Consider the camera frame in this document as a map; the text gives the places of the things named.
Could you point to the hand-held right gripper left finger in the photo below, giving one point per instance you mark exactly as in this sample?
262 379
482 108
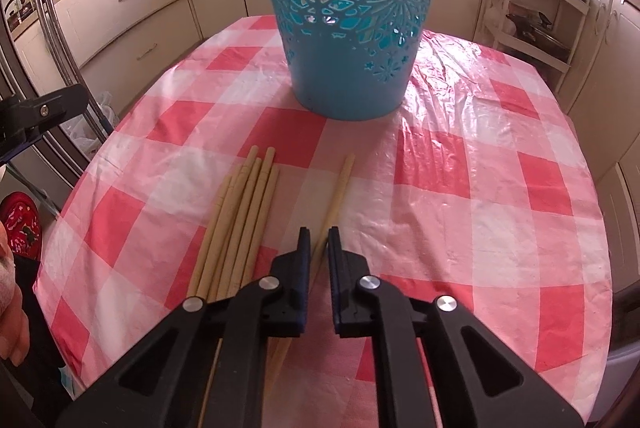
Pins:
303 288

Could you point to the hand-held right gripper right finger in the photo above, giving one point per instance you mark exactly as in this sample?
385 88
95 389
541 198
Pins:
336 288

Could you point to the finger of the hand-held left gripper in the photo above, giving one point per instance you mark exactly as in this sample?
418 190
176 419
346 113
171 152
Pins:
55 107

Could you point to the pile of beige chopsticks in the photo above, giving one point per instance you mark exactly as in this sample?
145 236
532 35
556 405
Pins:
235 233

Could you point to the beige wooden chopstick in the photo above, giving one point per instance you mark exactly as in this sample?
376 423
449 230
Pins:
335 198

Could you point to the teal floral bowl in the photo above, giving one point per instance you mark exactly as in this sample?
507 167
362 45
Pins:
350 82

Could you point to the person's left hand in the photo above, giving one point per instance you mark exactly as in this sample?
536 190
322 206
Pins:
12 333

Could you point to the white plastic bag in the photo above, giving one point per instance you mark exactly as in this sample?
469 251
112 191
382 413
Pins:
92 127

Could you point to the dark kettle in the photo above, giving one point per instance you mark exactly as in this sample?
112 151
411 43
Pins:
15 10

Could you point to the red patterned object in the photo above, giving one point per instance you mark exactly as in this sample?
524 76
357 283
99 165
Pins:
20 218

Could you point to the red white checkered tablecloth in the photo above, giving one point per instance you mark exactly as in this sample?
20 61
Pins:
475 208

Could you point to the metal pot with lid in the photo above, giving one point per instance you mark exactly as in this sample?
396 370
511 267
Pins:
535 40

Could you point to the chrome metal tube frame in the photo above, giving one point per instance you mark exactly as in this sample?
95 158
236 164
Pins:
50 7

